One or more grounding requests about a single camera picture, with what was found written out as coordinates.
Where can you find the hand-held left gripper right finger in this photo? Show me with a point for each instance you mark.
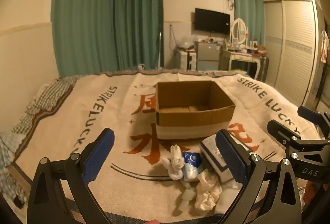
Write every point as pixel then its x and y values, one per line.
pixel 232 159

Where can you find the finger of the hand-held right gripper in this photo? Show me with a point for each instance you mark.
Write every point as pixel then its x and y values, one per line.
pixel 309 113
pixel 283 132

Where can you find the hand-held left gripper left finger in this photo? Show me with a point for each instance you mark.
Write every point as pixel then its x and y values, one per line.
pixel 100 157

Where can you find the white wet wipes pack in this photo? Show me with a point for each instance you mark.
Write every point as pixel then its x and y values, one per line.
pixel 210 151

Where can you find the pale blue tissue packet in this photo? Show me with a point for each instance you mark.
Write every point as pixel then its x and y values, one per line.
pixel 190 173

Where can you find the brown cardboard box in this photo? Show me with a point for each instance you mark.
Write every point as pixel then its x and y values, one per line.
pixel 196 119

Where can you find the white socks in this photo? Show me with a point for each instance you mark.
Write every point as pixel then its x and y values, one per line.
pixel 176 159

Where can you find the person's right hand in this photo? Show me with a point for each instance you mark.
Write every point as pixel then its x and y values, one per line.
pixel 313 195

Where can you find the person's left hand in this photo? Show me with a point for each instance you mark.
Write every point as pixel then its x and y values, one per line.
pixel 154 221

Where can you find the beige printed blanket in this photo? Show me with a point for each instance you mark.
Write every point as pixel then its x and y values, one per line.
pixel 103 110

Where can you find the white louvered wardrobe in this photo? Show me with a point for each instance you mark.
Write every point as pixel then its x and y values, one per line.
pixel 294 51

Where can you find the hanging red white garment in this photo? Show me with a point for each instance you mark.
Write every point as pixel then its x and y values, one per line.
pixel 324 48

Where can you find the brown box on table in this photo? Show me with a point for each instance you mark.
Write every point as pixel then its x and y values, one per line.
pixel 261 49

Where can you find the green checkered bed sheet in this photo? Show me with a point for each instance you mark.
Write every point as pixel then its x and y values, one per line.
pixel 49 95

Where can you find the white dressing table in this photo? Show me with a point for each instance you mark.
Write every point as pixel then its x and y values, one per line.
pixel 239 56

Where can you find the blue patterned bedding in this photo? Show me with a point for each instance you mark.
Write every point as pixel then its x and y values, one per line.
pixel 6 154

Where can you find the clear water jug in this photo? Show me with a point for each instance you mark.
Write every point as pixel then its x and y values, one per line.
pixel 141 67

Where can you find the grey mini fridge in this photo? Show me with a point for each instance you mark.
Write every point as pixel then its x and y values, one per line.
pixel 208 55

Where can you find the white ribbed suitcase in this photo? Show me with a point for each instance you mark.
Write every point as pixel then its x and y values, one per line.
pixel 188 60

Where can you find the white oval mirror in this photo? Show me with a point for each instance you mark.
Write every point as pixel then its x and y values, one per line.
pixel 239 30

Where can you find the narrow green curtain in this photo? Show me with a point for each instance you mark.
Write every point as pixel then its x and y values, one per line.
pixel 251 12

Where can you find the white mop pole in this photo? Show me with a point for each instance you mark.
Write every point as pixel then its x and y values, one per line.
pixel 159 53

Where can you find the clear plastic bag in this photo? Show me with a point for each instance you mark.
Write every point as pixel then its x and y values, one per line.
pixel 186 43

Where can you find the wide green curtain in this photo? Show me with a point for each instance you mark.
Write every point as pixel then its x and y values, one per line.
pixel 82 20

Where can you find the black wall television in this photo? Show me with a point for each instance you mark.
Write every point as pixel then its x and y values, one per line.
pixel 212 21

